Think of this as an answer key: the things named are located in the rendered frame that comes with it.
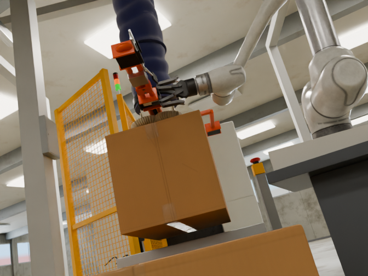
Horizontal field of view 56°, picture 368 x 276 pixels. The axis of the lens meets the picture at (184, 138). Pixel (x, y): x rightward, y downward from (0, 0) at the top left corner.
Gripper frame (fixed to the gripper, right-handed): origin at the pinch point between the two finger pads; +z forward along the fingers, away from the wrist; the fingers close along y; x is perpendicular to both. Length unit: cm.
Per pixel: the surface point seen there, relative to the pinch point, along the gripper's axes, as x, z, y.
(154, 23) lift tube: 21, -9, -51
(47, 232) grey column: 100, 95, 29
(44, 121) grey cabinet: 98, 89, -51
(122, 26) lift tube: 20, 7, -54
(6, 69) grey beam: 216, 178, -190
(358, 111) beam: 990, -593, -254
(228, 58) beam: 425, -119, -250
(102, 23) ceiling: 284, 68, -277
